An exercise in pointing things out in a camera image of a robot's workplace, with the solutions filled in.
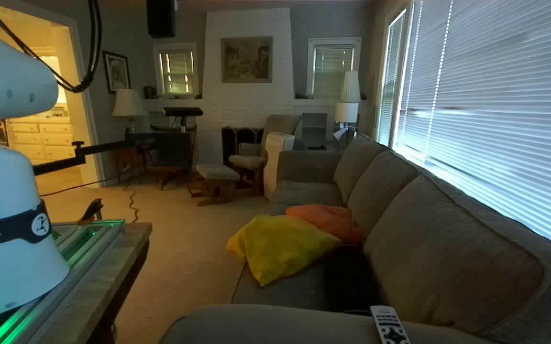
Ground green lit aluminium base plate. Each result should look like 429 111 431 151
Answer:
0 220 123 344

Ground wooden workbench table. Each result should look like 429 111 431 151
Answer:
0 220 154 344

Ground small framed wall picture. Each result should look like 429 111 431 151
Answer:
104 52 131 94

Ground orange cushion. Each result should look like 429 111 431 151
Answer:
286 204 364 246

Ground white window blinds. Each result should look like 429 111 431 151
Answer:
376 0 551 241

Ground wooden footstool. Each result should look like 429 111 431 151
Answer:
188 164 240 206

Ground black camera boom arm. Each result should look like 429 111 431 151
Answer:
33 139 131 176

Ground wooden rocking chair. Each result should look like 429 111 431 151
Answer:
227 113 303 197

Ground framed painting on chimney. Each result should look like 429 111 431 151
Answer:
221 36 274 84

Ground grey remote control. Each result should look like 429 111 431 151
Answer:
370 306 412 344

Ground table lamp with white shade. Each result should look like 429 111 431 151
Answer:
114 88 148 132

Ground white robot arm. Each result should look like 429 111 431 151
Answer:
0 40 70 313

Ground grey fabric sofa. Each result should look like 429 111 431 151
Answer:
162 138 551 344

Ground black cylindrical bolster pillow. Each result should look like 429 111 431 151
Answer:
324 246 378 313

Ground yellow cushion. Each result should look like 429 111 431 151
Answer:
227 214 340 287

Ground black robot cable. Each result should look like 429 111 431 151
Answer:
0 0 104 95

